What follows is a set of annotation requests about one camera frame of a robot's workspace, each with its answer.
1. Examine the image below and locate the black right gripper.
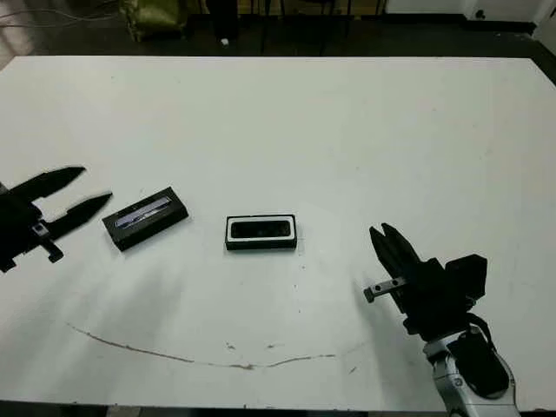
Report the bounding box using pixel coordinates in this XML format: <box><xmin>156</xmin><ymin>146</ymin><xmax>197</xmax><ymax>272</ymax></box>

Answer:
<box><xmin>363</xmin><ymin>223</ymin><xmax>473</xmax><ymax>343</ymax></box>

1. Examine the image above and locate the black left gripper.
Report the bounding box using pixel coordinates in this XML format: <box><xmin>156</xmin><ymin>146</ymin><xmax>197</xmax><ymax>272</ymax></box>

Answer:
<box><xmin>0</xmin><ymin>166</ymin><xmax>113</xmax><ymax>275</ymax></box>

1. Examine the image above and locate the black box lid silver print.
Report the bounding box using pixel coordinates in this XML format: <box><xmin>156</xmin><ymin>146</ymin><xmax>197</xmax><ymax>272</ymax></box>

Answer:
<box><xmin>102</xmin><ymin>185</ymin><xmax>189</xmax><ymax>252</ymax></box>

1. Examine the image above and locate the black slim camera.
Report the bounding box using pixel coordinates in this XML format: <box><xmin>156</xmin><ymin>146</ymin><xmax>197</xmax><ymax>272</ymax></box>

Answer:
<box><xmin>229</xmin><ymin>220</ymin><xmax>291</xmax><ymax>240</ymax></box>

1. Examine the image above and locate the black box white insert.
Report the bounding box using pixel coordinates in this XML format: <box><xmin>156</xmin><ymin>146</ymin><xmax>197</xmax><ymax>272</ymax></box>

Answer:
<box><xmin>224</xmin><ymin>213</ymin><xmax>299</xmax><ymax>252</ymax></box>

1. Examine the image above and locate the green plastic bag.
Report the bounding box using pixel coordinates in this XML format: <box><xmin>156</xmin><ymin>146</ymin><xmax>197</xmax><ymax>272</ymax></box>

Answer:
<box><xmin>121</xmin><ymin>0</ymin><xmax>186</xmax><ymax>43</ymax></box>

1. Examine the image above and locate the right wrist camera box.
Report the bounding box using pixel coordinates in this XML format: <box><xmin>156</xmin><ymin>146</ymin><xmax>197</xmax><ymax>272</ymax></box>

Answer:
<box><xmin>443</xmin><ymin>255</ymin><xmax>488</xmax><ymax>303</ymax></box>

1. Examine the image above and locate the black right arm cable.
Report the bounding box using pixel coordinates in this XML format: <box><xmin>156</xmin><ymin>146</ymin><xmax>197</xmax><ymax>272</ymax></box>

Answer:
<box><xmin>467</xmin><ymin>313</ymin><xmax>496</xmax><ymax>348</ymax></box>

